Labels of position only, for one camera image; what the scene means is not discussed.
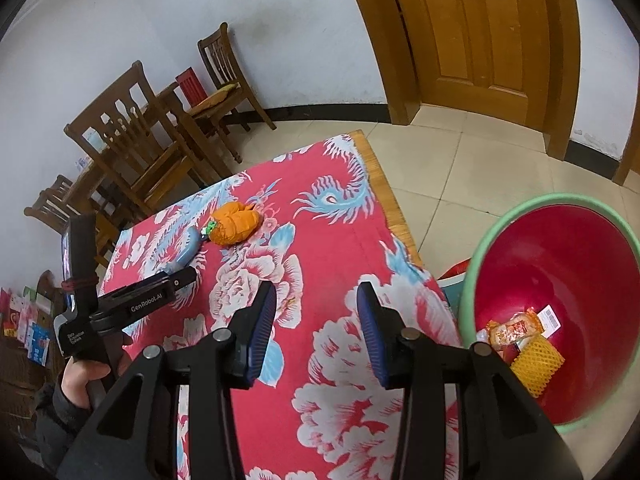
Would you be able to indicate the small green toy figure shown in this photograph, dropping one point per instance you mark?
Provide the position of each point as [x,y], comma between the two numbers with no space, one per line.
[210,226]

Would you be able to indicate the white barcode label paper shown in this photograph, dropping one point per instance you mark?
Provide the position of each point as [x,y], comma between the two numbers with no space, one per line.
[549,321]

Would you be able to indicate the low wooden chair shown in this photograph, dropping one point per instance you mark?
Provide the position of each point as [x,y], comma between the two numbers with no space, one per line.
[53,210]

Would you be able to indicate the orange crumpled wrapper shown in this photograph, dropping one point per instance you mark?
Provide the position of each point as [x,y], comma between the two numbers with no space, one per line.
[236,222]

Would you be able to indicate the red floral tablecloth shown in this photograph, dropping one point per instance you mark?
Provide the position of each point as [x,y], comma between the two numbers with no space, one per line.
[316,411]

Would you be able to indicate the far wooden chair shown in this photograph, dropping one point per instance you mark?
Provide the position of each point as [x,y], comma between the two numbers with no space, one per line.
[231,86]

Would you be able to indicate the large wooden chair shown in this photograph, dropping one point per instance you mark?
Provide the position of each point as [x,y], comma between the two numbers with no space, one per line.
[135,145]

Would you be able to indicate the colourful boxes on shelf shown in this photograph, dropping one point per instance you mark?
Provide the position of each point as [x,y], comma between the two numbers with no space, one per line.
[26,318]

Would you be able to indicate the orange snack wrapper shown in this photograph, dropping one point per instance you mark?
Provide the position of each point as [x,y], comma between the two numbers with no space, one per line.
[522,325]

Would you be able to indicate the wooden door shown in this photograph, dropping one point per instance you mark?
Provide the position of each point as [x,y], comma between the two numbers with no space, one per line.
[516,60]

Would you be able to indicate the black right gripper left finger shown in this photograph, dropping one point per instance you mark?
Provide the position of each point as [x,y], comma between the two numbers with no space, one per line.
[133,434]

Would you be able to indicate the yellow foam fruit net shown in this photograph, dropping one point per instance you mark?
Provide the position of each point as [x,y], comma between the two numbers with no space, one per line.
[536,364]

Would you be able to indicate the red green trash bin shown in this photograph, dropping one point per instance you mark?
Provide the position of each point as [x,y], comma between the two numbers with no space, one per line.
[574,261]

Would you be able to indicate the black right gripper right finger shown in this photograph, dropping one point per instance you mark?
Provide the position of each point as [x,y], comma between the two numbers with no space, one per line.
[503,433]

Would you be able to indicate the blue plastic lint roller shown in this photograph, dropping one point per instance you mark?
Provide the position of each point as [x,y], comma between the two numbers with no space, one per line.
[194,240]

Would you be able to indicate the person's left hand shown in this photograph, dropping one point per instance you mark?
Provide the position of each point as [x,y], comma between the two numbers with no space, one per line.
[76,377]

